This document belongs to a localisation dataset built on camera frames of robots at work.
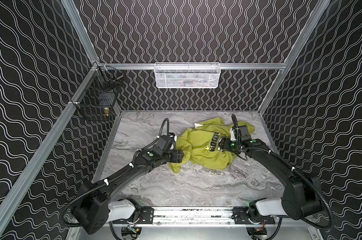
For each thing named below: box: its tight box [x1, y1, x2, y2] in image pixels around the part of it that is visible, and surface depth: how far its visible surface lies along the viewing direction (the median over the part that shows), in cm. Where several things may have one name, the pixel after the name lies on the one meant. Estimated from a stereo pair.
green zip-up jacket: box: [168, 118, 255, 173], surface depth 92 cm
